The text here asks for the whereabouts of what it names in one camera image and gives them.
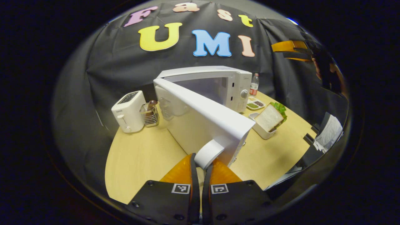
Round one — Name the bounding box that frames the brown utensil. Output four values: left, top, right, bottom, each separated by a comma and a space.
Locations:
146, 100, 158, 117

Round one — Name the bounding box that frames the black chair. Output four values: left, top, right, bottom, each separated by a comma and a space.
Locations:
286, 112, 344, 175

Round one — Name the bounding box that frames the clear plastic bottle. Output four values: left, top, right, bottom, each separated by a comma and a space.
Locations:
249, 73, 260, 96

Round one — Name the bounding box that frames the white cloth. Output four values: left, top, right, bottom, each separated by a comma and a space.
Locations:
313, 115, 343, 153

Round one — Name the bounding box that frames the white microwave oven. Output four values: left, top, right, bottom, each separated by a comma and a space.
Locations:
153, 66, 256, 171

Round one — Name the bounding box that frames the black backdrop cloth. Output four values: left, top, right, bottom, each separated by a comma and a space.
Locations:
52, 0, 349, 200

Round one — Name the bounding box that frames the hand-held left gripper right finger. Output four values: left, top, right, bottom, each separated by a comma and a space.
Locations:
202, 157, 275, 225

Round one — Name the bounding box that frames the white divided snack dish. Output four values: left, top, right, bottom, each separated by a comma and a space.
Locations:
246, 96, 266, 111

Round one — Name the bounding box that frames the wire rack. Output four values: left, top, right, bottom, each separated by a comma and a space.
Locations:
140, 101, 160, 127

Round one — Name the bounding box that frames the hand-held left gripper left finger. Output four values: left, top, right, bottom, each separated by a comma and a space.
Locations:
126, 152, 201, 225

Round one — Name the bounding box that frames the white toaster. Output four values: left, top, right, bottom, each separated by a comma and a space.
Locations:
111, 91, 146, 133

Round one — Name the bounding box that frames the lettuce sandwich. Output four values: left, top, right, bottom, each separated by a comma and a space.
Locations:
255, 102, 287, 132

